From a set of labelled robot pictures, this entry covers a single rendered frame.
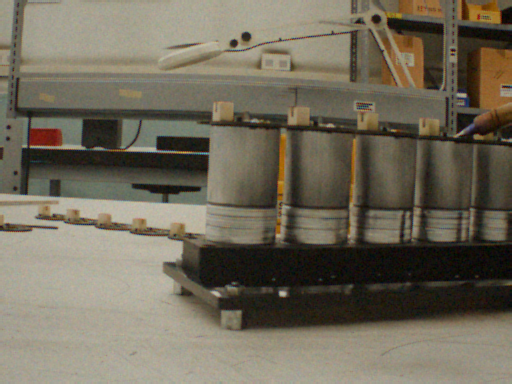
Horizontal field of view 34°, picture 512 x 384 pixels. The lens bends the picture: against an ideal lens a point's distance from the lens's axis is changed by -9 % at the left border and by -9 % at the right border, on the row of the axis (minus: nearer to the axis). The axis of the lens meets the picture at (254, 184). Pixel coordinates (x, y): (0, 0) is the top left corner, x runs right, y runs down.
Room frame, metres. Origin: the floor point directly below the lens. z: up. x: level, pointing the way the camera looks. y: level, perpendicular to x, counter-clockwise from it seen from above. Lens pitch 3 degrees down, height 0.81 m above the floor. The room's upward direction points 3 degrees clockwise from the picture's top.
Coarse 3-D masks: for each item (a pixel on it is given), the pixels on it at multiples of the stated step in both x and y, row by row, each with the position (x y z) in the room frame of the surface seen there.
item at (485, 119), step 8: (488, 112) 0.33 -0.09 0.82; (496, 112) 0.33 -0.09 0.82; (504, 112) 0.33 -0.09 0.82; (480, 120) 0.33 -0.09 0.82; (488, 120) 0.33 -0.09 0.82; (496, 120) 0.33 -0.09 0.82; (504, 120) 0.33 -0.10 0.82; (480, 128) 0.33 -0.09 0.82; (488, 128) 0.33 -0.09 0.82; (496, 128) 0.33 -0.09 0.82
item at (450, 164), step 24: (432, 144) 0.34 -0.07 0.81; (456, 144) 0.33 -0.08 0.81; (432, 168) 0.34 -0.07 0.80; (456, 168) 0.33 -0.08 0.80; (432, 192) 0.34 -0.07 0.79; (456, 192) 0.33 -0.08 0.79; (432, 216) 0.34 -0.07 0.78; (456, 216) 0.33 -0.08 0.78; (432, 240) 0.34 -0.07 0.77; (456, 240) 0.34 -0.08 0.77
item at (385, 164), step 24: (360, 144) 0.33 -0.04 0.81; (384, 144) 0.33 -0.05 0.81; (408, 144) 0.33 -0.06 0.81; (360, 168) 0.33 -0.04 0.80; (384, 168) 0.33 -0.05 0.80; (408, 168) 0.33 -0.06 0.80; (360, 192) 0.33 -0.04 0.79; (384, 192) 0.33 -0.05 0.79; (408, 192) 0.33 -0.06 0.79; (360, 216) 0.33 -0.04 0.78; (384, 216) 0.32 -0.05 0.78; (408, 216) 0.33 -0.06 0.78; (360, 240) 0.33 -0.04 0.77; (384, 240) 0.32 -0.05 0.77; (408, 240) 0.33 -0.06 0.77
